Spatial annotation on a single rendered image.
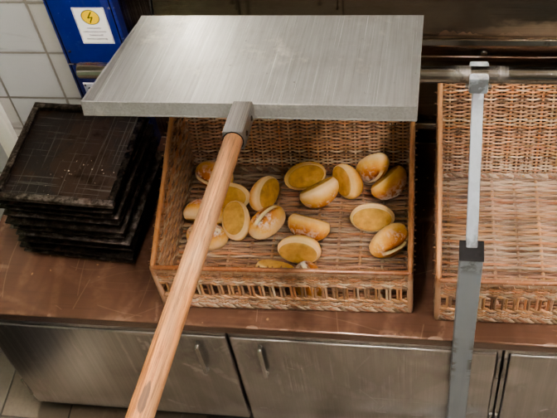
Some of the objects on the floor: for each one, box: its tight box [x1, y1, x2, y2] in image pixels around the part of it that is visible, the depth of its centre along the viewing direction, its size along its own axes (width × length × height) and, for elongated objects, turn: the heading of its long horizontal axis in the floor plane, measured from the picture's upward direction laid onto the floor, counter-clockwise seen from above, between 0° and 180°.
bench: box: [0, 136, 557, 418], centre depth 226 cm, size 56×242×58 cm, turn 87°
